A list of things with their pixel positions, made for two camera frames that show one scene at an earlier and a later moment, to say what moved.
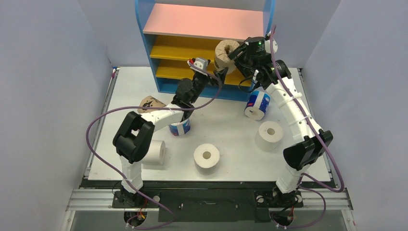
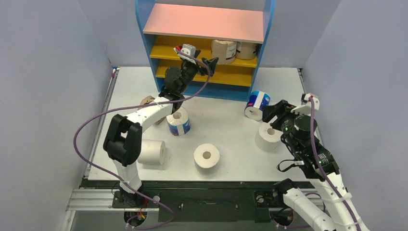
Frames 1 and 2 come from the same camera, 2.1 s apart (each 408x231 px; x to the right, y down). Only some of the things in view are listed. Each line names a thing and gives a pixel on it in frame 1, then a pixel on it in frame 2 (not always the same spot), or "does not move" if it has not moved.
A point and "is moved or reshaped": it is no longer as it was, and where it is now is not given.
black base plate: [208, 200] does not move
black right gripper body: [239, 52] to [283, 110]
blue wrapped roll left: [180, 128] does not move
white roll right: [270, 134] does not move
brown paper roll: [223, 48] is moved or reshaped
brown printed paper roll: [150, 101] does not move
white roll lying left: [156, 153] does not move
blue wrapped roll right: [258, 104] does not move
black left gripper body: [200, 83] to [190, 71]
